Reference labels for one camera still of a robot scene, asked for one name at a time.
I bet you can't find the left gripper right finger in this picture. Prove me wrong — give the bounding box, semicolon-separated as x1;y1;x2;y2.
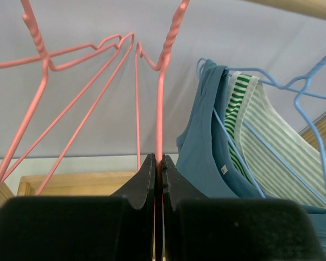
162;156;326;260

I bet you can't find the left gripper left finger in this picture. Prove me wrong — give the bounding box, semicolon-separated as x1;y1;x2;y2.
0;154;155;260

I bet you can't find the blue tank top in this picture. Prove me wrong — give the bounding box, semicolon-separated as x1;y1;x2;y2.
175;59;326;261

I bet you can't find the blue wire hanger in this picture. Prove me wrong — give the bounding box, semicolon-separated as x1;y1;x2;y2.
196;58;267;198
225;48;326;214

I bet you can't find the pink wire hanger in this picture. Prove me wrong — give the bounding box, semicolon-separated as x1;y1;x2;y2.
134;0;190;260
0;1;134;194
0;33;135;195

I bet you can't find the green white striped tank top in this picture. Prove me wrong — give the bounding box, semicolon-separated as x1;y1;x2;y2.
236;76;326;208

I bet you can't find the wooden clothes rack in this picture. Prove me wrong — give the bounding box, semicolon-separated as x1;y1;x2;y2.
0;1;326;196

